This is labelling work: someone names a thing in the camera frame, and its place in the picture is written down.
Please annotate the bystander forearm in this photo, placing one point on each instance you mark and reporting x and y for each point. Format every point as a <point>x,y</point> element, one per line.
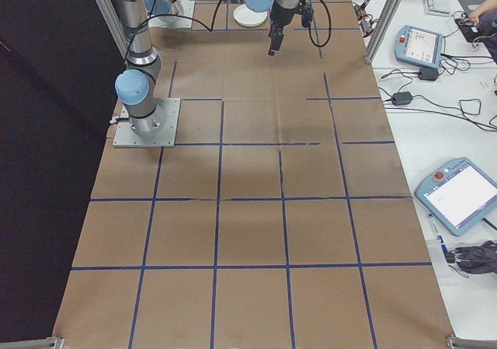
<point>491,5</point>

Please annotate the white round plate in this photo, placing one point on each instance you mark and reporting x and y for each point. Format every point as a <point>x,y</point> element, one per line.
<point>248,19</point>

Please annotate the bystander hand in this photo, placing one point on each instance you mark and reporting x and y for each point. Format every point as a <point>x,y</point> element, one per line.
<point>477,15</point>

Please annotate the black orange usb hub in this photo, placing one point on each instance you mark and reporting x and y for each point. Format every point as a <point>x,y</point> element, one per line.
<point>368,25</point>
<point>361,12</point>

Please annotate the black power adapter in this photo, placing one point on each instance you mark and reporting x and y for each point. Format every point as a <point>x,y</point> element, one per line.
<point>402,98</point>
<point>429,74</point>

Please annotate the grey blue teach pendant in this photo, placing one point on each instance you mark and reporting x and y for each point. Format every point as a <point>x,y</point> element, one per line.
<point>458,193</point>
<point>419,46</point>

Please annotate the black power strip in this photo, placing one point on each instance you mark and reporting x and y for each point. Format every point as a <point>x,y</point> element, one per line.
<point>471,32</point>

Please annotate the dark purple garment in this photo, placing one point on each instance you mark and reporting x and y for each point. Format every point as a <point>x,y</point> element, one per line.
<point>492,34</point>

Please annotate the white marker pen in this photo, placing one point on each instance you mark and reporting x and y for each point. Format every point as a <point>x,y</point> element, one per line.
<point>435,228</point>

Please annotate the dark purple folded umbrella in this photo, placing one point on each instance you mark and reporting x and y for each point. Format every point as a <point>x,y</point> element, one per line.
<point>477,255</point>

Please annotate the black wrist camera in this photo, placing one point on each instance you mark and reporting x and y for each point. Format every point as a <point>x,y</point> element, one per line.
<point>306,15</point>

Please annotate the white square base plate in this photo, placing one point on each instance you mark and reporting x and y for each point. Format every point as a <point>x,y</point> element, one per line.
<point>171,135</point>
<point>186,20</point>

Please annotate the aluminium extrusion post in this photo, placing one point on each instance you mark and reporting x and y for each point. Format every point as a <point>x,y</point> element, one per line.
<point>384,18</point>

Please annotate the metal bar frame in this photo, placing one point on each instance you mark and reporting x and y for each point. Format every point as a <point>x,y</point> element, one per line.
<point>110,18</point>

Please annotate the black frame cover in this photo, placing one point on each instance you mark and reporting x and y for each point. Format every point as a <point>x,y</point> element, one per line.
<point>39,131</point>

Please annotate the aluminium corner bracket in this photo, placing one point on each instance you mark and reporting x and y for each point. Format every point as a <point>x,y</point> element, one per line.
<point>470,343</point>
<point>31,343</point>

